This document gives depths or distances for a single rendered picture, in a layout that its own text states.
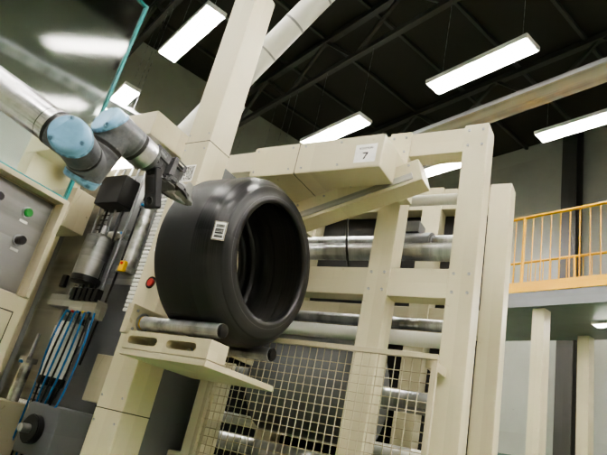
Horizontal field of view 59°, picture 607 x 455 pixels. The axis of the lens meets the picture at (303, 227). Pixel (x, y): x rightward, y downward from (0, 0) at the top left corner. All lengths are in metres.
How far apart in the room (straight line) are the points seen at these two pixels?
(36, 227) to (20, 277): 0.18
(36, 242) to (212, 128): 0.77
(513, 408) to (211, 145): 10.14
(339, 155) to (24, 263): 1.20
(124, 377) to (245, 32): 1.49
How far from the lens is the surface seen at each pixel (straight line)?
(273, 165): 2.29
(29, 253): 2.11
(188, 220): 1.71
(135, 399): 1.96
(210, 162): 2.17
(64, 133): 1.34
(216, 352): 1.64
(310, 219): 2.24
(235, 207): 1.68
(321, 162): 2.16
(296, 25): 2.88
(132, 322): 1.86
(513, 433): 11.65
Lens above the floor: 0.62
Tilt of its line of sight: 22 degrees up
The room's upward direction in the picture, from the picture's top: 13 degrees clockwise
